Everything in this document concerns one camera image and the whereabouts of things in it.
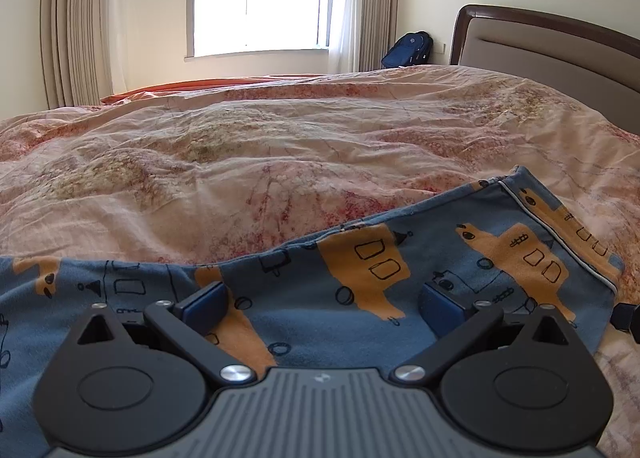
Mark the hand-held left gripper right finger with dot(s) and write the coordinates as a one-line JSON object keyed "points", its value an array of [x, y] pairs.
{"points": [[439, 309]]}

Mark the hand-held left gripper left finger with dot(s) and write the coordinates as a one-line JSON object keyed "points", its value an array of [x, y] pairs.
{"points": [[206, 309]]}

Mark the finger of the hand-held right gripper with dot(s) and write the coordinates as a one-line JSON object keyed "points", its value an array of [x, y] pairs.
{"points": [[627, 317]]}

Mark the blue pants with orange print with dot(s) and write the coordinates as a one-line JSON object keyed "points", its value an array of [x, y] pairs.
{"points": [[310, 298]]}

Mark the floral pink blanket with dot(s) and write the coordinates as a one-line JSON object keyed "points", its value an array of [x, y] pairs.
{"points": [[250, 163]]}

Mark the orange bed sheet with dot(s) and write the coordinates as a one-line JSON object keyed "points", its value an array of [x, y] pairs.
{"points": [[200, 86]]}

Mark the blue backpack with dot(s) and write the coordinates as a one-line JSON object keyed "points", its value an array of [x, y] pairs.
{"points": [[407, 51]]}

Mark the brown padded headboard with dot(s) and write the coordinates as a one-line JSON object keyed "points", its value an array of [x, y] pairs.
{"points": [[540, 56]]}

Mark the white sheer curtain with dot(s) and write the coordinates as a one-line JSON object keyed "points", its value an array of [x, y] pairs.
{"points": [[346, 3], [115, 18]]}

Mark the beige curtain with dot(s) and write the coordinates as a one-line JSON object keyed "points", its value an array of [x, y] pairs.
{"points": [[380, 3], [75, 23]]}

